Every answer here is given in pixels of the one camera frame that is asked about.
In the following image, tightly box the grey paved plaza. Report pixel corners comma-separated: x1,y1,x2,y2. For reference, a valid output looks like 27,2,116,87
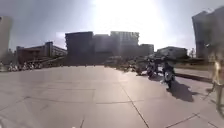
0,65,224,128

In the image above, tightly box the person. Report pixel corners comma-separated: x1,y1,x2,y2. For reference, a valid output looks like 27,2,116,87
209,49,224,109

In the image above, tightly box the pale tower building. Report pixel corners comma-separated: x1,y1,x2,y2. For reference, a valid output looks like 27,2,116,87
0,15,14,62

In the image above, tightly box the grey kerb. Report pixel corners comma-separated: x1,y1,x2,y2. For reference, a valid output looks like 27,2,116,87
173,72,214,84

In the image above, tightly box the tall dark building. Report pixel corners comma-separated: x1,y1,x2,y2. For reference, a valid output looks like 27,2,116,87
191,5,224,60

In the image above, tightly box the low brown building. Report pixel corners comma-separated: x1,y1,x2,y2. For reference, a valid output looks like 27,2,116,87
15,41,68,65

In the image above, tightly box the dark block of buildings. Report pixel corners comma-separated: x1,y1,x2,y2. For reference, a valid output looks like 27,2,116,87
64,30,155,66

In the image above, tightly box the row of parked scooters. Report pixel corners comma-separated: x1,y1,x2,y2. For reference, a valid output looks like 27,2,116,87
114,54,177,89

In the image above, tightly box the low pale building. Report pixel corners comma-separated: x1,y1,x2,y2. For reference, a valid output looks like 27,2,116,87
155,45,189,61

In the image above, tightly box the row of parked bicycles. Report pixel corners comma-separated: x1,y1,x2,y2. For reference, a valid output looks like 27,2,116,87
0,59,44,73

